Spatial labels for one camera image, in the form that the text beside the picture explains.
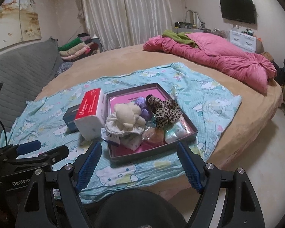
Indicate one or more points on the dark navy small box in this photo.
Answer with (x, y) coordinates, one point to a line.
(69, 118)

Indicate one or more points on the grey quilted headboard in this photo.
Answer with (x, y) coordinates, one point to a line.
(24, 72)

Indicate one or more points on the green wet wipes pack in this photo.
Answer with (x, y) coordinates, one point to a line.
(175, 132)

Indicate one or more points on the white drawer cabinet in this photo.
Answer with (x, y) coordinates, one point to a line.
(246, 42)

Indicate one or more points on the floral white cloth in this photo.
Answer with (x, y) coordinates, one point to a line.
(113, 126)

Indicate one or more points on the white striped curtain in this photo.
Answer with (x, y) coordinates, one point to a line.
(123, 23)

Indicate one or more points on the pink quilted duvet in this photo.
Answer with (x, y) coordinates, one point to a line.
(216, 52)

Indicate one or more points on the cream plush bear purple bow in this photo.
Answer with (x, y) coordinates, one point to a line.
(133, 112)

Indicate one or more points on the green garment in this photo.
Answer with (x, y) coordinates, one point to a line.
(181, 38)

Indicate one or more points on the stack of folded clothes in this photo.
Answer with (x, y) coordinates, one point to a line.
(80, 47)

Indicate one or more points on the red white tissue pack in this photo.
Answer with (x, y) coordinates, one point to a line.
(91, 115)

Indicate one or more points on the leopard print cloth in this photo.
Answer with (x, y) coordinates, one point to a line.
(166, 112)

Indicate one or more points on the pink children's book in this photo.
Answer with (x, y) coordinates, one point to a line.
(126, 96)

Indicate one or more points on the orange sponge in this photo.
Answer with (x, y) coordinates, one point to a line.
(153, 137)

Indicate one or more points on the blue white plastic packet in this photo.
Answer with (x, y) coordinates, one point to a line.
(109, 137)

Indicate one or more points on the wall painting panels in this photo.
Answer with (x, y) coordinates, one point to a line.
(18, 22)

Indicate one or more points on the dark shallow box tray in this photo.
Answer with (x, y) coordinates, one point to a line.
(132, 148)

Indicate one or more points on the light blue cartoon blanket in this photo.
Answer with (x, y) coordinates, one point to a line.
(208, 104)

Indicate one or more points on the black wall television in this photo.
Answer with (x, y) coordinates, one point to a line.
(238, 10)

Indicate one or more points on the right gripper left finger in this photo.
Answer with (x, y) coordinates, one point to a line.
(85, 165)

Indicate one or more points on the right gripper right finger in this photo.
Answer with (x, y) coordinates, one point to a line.
(193, 166)

